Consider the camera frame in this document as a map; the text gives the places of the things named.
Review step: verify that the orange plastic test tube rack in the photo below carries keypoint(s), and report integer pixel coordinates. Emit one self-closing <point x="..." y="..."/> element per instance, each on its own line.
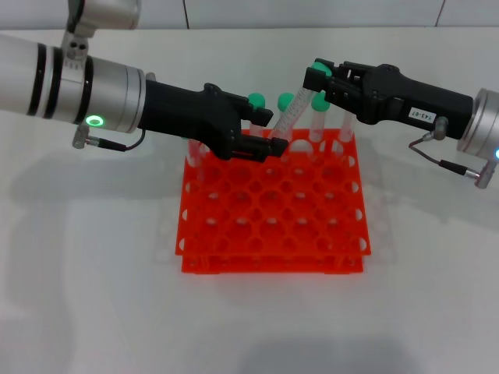
<point x="273" y="210"/>

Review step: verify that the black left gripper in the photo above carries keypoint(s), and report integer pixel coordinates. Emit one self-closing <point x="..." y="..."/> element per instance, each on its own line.
<point x="187" y="113"/>

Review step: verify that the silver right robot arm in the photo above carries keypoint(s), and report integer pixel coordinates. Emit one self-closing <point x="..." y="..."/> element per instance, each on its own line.
<point x="483" y="121"/>

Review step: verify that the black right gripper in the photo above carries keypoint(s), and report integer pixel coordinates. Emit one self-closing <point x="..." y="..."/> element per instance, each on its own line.
<point x="405" y="101"/>

